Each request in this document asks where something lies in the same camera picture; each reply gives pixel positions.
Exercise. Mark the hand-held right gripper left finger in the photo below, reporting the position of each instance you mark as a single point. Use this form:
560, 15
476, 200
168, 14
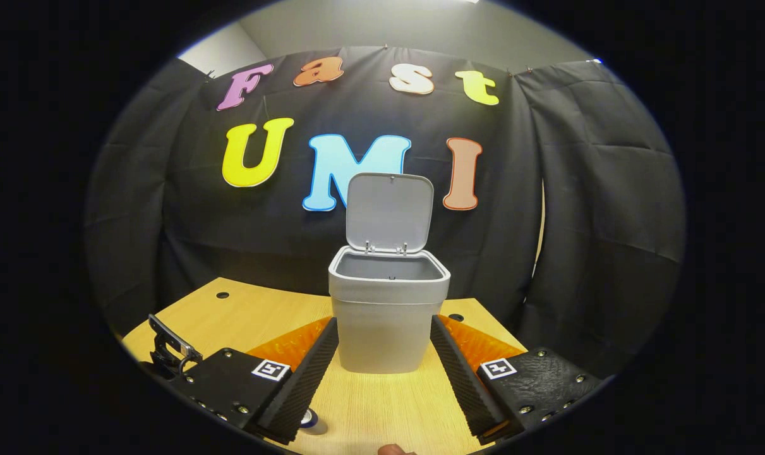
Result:
306, 385

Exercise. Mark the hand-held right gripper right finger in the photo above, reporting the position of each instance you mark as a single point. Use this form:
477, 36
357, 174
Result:
461, 385

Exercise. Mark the white desktop garbage bin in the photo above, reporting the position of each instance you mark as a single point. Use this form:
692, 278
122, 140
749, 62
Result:
385, 328

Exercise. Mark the wooden desktop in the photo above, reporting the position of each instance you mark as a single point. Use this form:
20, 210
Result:
256, 309

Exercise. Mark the black backdrop cloth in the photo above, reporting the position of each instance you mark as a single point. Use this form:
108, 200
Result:
230, 240

